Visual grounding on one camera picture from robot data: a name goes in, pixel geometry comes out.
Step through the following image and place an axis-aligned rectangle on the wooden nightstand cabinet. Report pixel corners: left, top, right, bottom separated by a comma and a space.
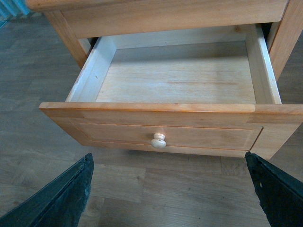
26, 0, 303, 78

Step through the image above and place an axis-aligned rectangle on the wooden drawer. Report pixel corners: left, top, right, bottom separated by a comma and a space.
39, 24, 303, 159

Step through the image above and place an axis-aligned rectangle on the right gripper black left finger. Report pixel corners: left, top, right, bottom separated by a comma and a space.
0, 153, 94, 227

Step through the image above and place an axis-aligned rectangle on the round wooden drawer knob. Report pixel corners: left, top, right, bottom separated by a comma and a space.
151, 133, 166, 148

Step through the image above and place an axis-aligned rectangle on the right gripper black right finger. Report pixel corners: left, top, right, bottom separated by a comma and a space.
245, 152, 303, 227

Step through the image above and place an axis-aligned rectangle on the light grey pleated curtain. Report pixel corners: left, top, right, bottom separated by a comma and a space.
0, 0, 31, 18

